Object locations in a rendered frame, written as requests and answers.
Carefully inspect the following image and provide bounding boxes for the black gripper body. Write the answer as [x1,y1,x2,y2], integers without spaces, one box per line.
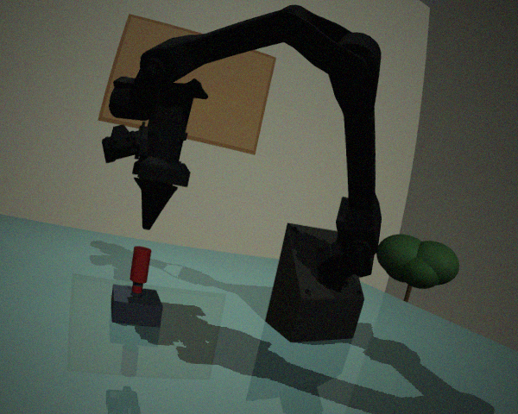
[132,119,191,187]

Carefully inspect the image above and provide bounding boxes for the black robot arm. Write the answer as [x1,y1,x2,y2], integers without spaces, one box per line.
[102,5,382,287]

